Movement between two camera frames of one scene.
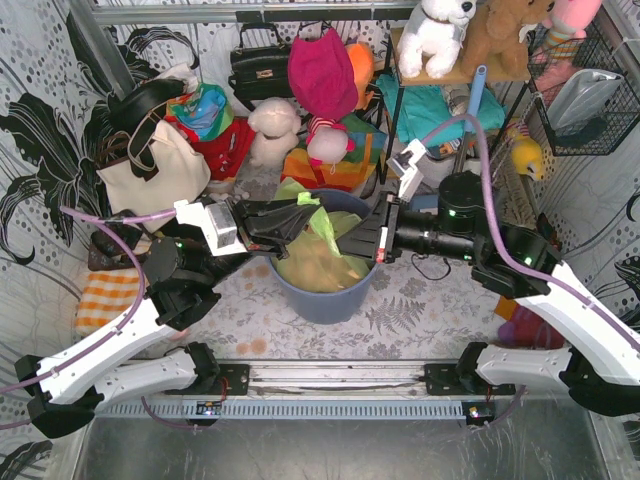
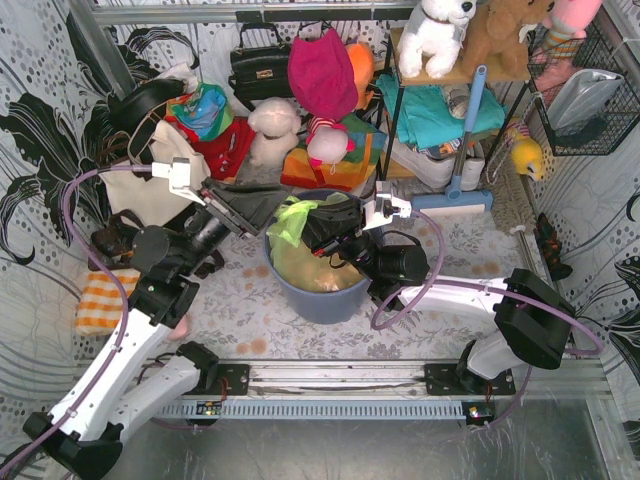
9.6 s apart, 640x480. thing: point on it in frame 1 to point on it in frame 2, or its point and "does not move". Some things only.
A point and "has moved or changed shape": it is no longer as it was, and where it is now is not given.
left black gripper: x=241 y=228 to x=226 y=212
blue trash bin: x=335 y=306 does not move
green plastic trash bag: x=318 y=263 has moved or changed shape
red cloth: x=225 y=153 does not move
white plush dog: x=433 y=32 does not move
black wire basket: x=587 y=95 does not move
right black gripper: x=388 y=228 to x=357 y=226
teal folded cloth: x=422 y=106 does not move
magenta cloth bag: x=320 y=75 does not move
